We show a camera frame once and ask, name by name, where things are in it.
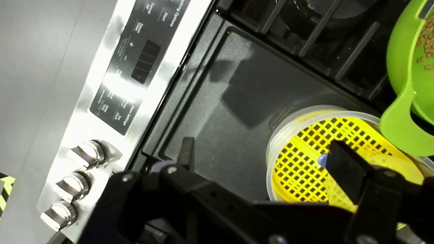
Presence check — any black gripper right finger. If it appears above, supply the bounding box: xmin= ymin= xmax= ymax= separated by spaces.
xmin=326 ymin=139 xmax=434 ymax=244

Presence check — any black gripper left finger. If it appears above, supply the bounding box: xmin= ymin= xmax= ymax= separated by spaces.
xmin=85 ymin=135 xmax=261 ymax=244

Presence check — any yellow strainer bowl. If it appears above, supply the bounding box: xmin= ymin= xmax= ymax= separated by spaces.
xmin=264 ymin=104 xmax=434 ymax=214

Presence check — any green plastic bowl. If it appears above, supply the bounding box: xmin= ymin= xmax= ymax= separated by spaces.
xmin=378 ymin=0 xmax=434 ymax=158

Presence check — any silver stove knob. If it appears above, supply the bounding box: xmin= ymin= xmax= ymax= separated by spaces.
xmin=39 ymin=200 xmax=78 ymax=233
xmin=54 ymin=169 xmax=93 ymax=201
xmin=66 ymin=138 xmax=122 ymax=169

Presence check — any black stove top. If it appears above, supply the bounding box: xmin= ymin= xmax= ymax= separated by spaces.
xmin=35 ymin=0 xmax=434 ymax=244

